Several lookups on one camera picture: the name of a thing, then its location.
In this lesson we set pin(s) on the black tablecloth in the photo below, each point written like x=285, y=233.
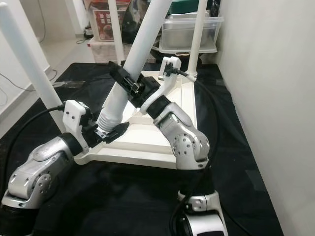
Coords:
x=128, y=201

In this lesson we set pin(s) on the black glossy bag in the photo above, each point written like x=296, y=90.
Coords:
x=134, y=22

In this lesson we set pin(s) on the dark green pot lid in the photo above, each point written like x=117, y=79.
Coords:
x=182, y=6

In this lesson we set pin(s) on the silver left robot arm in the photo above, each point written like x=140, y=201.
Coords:
x=39, y=172

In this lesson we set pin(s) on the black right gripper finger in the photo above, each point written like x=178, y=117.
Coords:
x=125, y=76

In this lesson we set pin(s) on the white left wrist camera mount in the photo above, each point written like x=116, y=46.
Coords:
x=76, y=120

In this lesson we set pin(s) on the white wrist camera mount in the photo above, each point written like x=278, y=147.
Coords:
x=167, y=76
x=76, y=120

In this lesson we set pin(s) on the clear plastic storage container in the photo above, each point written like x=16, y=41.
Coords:
x=177, y=34

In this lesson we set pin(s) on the white plastic table top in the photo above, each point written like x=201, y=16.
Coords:
x=142, y=142

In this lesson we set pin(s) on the beige cloth covered stand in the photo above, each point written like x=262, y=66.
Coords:
x=103, y=51

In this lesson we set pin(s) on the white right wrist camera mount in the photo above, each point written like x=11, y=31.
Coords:
x=167, y=76

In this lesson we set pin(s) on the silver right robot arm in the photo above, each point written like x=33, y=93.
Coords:
x=187, y=142

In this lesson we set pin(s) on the red printed carton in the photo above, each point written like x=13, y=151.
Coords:
x=109, y=27

